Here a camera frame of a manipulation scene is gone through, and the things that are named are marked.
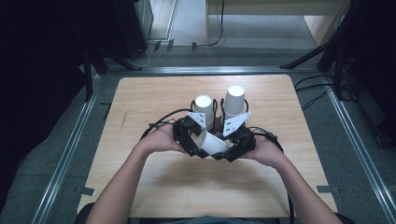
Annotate person's left hand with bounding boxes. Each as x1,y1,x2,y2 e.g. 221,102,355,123
138,123,188,156

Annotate right hand-held gripper cable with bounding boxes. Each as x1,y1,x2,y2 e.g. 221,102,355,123
247,125,296,224

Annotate person's clothing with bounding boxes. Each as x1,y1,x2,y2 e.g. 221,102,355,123
74,203,356,224

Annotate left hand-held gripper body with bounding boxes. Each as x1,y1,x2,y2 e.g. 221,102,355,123
172,111,207,145

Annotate light wooden desk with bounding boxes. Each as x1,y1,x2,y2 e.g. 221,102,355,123
205,0,354,47

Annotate white cable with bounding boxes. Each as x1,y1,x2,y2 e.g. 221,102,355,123
129,43,155,70

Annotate black floor cables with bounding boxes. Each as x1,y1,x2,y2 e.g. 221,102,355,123
293,74,358,112

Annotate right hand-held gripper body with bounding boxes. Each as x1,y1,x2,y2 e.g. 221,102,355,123
222,110,258,154

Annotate dark cabinet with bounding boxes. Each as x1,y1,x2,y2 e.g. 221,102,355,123
113,0,154,60

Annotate person's right hand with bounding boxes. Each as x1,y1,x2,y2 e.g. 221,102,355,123
242,135,290,169

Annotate black metal stand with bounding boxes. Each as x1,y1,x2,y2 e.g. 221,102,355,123
78,45,143,103

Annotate hand-held gripper cable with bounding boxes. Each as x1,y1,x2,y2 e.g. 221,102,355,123
139,107,193,141
247,125,296,224

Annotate thin black hanging cable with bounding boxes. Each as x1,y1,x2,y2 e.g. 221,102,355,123
207,0,226,49

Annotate left hand-held gripper cable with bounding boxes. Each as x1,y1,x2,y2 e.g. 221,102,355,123
139,107,193,141

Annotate single white paper cup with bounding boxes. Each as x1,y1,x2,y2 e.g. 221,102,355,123
195,129,232,157

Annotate black tripod stand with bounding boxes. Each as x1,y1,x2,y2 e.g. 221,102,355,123
279,0,396,101

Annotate aluminium rail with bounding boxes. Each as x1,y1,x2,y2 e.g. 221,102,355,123
104,65,319,77
320,74,396,224
30,74,103,224

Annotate grey tape strip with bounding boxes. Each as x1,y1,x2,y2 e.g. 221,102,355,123
316,184,339,194
78,186,96,197

